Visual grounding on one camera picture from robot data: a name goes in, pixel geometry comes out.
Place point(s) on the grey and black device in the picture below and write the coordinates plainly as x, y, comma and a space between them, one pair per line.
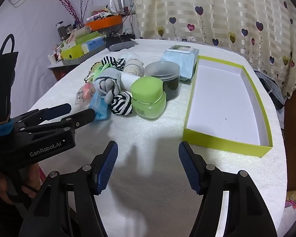
120, 45

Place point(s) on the small glass jar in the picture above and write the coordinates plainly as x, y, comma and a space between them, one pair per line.
68, 29

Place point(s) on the denim cloth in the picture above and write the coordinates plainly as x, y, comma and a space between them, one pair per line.
271, 88

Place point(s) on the blue face mask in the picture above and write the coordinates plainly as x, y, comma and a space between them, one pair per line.
100, 108

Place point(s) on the green flat box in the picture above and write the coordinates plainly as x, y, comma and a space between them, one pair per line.
86, 38

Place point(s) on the small white cup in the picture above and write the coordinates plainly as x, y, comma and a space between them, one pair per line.
51, 58

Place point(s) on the dried purple branches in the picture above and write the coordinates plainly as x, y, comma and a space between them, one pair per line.
71, 9

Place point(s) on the light blue wet wipes pack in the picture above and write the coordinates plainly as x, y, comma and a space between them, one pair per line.
177, 61

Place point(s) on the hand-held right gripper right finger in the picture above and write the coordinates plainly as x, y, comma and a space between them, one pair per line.
188, 170

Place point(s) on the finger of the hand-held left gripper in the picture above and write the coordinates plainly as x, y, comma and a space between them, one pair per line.
87, 117
61, 108

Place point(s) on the green cream jar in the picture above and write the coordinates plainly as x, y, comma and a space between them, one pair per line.
146, 91

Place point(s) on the green sock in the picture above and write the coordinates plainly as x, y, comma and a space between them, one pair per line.
100, 70

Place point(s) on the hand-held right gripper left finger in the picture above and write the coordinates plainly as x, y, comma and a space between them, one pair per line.
108, 167

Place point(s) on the yellow-green carton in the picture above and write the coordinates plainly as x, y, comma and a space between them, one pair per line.
71, 51

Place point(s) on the beige sock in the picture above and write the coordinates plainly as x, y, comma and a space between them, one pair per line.
134, 66

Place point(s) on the reddish wooden side table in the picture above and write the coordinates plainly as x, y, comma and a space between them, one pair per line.
59, 72

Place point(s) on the black white striped sock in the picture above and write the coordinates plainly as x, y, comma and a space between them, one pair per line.
120, 103
112, 61

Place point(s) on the grey sock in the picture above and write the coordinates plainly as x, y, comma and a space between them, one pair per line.
108, 79

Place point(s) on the pile of small packets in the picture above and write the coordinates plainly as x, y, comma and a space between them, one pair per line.
106, 11

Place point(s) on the dark glass jar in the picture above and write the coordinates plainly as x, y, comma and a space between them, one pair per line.
60, 30

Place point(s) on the small clear orange packet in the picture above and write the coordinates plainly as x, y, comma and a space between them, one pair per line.
85, 91

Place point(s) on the yellow-green shallow cardboard box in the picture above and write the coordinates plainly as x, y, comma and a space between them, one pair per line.
224, 108

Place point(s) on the striped storage box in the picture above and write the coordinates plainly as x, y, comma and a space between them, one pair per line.
83, 58

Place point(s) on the cream cloth with red edge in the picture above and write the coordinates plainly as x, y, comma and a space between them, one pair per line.
87, 77

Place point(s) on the orange tray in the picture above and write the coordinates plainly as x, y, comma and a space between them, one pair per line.
106, 22

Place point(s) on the beige rolled cloth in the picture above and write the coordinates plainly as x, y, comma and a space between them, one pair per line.
79, 33

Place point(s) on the blue tissue pack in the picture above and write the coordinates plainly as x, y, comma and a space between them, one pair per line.
93, 44

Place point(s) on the cream curtain with hearts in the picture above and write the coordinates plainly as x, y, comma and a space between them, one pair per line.
212, 12

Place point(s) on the dark jar with clear lid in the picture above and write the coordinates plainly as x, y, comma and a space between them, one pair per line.
171, 86

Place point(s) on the white cloth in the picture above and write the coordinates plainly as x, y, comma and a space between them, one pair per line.
129, 80

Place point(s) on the pink patterned cloth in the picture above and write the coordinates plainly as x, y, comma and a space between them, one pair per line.
294, 201

